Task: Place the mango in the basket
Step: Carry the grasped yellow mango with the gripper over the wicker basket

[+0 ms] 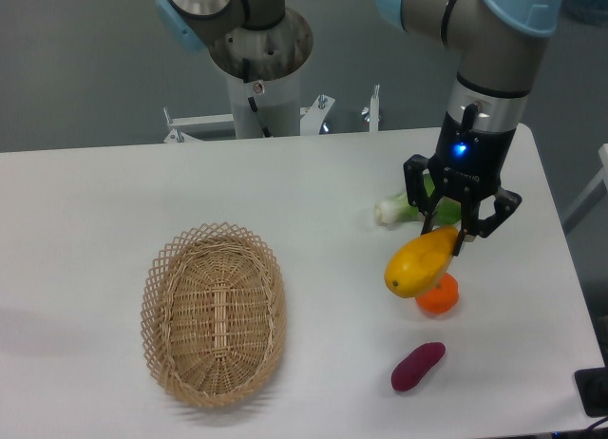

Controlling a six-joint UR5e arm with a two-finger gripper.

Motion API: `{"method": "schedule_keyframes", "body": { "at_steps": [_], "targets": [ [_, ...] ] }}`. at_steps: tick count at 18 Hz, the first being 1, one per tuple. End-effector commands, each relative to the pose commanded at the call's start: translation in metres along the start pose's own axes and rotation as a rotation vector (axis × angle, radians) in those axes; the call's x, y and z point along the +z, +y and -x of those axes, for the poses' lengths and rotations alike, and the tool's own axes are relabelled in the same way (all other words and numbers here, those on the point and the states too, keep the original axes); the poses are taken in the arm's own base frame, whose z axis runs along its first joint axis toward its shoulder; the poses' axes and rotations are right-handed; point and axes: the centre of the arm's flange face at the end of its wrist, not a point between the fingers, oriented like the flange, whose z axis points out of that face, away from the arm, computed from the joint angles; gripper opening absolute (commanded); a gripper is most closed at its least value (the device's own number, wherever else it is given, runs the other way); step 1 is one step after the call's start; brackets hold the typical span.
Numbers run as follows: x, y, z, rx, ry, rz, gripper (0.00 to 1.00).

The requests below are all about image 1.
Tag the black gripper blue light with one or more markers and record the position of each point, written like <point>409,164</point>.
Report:
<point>465,167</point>

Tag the yellow mango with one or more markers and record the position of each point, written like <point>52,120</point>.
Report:
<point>418,265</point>

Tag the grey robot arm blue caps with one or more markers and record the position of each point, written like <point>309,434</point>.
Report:
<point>258,42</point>

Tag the woven wicker basket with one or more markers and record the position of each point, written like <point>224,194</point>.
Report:
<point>214,316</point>

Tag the green bok choy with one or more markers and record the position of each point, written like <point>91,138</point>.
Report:
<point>396,209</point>

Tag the orange tangerine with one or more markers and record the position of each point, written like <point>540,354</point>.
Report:
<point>441,298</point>

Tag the purple sweet potato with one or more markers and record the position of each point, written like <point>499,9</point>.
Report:
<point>414,367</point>

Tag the black device at table edge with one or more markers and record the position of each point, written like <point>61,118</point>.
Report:
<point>592,387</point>

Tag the white bracket at right edge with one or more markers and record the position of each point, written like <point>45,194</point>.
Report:
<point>590,196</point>

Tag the white metal base frame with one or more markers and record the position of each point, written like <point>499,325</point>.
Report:
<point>311,120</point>

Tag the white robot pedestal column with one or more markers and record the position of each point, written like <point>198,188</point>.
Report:
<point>265,108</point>

